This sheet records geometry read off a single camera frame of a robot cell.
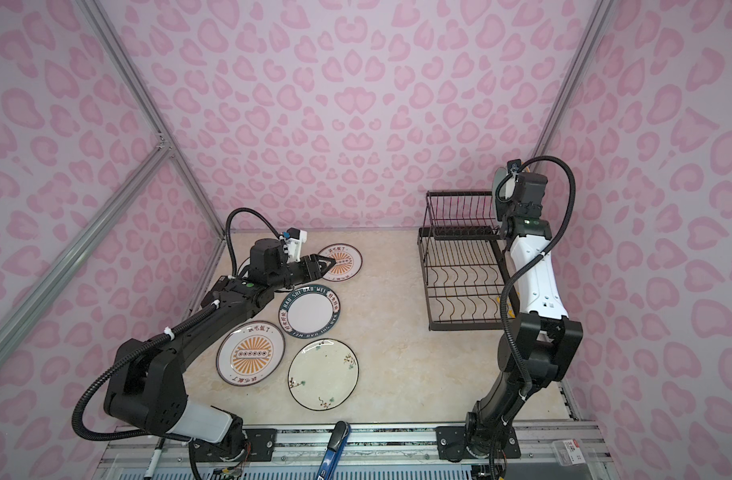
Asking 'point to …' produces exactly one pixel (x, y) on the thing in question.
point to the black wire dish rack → (468, 285)
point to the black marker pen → (154, 460)
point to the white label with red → (574, 451)
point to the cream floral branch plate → (322, 375)
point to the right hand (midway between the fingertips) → (524, 188)
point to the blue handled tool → (334, 450)
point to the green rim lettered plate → (309, 311)
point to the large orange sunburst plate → (250, 353)
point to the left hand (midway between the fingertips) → (333, 258)
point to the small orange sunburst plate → (348, 262)
